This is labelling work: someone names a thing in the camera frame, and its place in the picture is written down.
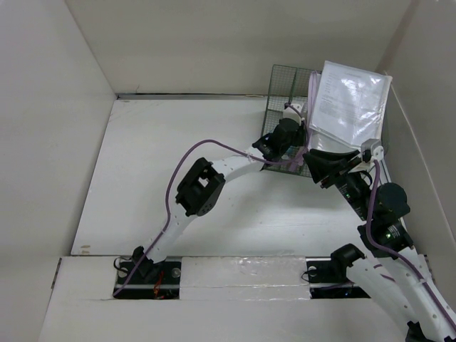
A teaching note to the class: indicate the clear mesh document pouch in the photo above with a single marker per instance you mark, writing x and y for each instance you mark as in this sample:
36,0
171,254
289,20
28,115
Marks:
350,104

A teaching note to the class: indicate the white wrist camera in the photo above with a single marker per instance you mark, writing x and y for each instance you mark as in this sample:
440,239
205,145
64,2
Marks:
372,150
293,111

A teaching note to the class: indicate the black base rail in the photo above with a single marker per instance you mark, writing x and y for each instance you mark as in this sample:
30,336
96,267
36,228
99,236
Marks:
214,278

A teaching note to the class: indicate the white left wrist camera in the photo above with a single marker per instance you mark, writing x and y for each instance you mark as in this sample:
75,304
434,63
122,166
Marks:
293,111

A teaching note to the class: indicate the pink highlighter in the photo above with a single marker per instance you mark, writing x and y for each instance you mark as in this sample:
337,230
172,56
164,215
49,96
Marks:
296,164

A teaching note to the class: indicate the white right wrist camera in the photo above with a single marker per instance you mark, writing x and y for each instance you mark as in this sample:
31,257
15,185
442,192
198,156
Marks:
372,150

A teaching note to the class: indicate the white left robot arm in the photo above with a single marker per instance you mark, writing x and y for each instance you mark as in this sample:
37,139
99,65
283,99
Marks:
198,191

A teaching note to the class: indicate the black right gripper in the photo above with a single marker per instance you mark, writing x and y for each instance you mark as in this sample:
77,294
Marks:
319,167

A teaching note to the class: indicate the green wire desk organizer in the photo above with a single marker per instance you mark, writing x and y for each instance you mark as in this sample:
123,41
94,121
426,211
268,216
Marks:
289,84

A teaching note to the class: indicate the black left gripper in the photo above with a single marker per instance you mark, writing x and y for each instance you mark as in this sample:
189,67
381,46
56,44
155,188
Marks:
297,142

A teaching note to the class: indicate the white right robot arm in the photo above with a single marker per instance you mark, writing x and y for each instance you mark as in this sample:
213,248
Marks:
407,292

